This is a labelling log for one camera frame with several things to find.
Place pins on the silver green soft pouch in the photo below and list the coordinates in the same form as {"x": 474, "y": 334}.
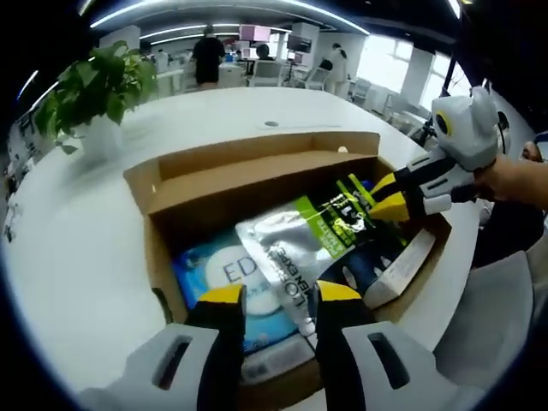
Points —
{"x": 291, "y": 240}

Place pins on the person's right hand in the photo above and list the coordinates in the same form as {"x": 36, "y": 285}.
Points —
{"x": 509, "y": 182}

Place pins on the long white carton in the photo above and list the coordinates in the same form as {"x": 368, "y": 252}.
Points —
{"x": 402, "y": 265}

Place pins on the pink screen monitor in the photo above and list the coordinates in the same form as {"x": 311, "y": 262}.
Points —
{"x": 254, "y": 33}

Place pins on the white square pillar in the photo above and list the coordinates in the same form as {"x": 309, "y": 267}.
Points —
{"x": 120, "y": 43}

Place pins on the green potted plant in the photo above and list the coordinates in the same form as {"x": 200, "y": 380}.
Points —
{"x": 98, "y": 90}

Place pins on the white office chair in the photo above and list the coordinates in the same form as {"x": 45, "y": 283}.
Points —
{"x": 267, "y": 73}
{"x": 319, "y": 79}

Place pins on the round table grommet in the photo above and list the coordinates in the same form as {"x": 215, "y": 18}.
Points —
{"x": 270, "y": 123}

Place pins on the brown cardboard shoe box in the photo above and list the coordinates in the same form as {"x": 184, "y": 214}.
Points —
{"x": 205, "y": 188}

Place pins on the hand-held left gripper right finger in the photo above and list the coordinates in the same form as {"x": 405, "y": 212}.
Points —
{"x": 364, "y": 368}

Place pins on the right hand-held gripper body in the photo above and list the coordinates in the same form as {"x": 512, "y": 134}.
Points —
{"x": 466, "y": 128}

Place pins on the blue wet wipes pack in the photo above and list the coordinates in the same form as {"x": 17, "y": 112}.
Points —
{"x": 214, "y": 274}

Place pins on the dark screen monitor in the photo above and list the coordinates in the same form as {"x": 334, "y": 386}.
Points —
{"x": 299, "y": 43}

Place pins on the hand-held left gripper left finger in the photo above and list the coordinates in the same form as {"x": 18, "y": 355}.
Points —
{"x": 180, "y": 368}

